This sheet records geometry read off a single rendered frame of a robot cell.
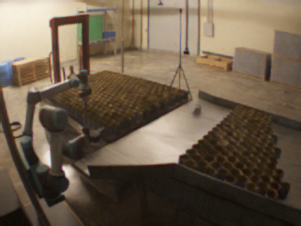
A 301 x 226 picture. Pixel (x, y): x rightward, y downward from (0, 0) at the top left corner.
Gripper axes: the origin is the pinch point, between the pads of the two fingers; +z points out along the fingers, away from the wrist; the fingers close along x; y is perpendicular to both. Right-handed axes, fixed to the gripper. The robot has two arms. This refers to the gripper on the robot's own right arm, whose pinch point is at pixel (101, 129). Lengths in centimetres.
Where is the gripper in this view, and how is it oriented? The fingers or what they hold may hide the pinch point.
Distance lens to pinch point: 166.6
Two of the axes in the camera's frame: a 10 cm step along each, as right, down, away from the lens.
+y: -0.4, 9.0, 4.4
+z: 5.6, -3.4, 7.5
